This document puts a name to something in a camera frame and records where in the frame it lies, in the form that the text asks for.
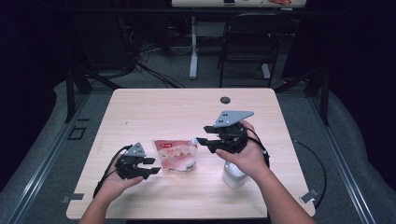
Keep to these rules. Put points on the red and white spouted pouch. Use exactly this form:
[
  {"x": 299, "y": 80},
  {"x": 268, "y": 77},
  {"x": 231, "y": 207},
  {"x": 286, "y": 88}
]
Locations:
[{"x": 176, "y": 155}]

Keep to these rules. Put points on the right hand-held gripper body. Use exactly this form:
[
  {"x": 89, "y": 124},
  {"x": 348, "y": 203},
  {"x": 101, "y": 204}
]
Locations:
[{"x": 232, "y": 137}]

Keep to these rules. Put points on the black metal stand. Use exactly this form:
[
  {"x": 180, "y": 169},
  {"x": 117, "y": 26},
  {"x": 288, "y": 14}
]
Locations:
[
  {"x": 325, "y": 99},
  {"x": 70, "y": 93}
]

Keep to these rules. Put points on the dark phone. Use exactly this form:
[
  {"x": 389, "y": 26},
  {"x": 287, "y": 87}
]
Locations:
[{"x": 229, "y": 2}]

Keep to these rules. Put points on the black folding chair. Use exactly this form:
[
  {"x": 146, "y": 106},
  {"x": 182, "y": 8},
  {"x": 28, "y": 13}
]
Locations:
[{"x": 252, "y": 40}]

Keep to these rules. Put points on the white container with flip lid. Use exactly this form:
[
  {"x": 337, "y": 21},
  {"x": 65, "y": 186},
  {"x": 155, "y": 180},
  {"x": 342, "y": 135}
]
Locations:
[{"x": 233, "y": 180}]

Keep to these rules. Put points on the person's right hand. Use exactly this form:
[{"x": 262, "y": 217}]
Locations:
[{"x": 249, "y": 161}]

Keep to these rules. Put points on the person's left hand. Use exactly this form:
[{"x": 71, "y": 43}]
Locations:
[{"x": 113, "y": 186}]

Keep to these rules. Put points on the orange packet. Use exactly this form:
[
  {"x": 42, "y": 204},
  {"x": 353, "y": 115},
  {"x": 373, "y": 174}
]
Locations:
[{"x": 280, "y": 2}]

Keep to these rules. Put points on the grey metal box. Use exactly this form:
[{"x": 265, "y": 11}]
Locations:
[{"x": 211, "y": 29}]

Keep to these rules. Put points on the aluminium floor rail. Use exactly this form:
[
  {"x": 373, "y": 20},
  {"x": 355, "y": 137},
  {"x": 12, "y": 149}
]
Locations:
[
  {"x": 342, "y": 168},
  {"x": 40, "y": 174}
]

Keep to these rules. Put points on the white desk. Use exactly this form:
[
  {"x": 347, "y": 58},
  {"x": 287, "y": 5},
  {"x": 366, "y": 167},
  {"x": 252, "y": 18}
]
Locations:
[{"x": 193, "y": 62}]

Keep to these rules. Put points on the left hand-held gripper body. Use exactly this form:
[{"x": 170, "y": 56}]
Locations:
[{"x": 132, "y": 161}]

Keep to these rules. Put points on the grey tape strip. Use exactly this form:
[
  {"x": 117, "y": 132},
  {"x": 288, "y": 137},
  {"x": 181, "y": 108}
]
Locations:
[
  {"x": 309, "y": 196},
  {"x": 73, "y": 197}
]

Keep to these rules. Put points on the black round table grommet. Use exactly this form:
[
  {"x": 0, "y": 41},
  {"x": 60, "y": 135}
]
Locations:
[{"x": 225, "y": 100}]

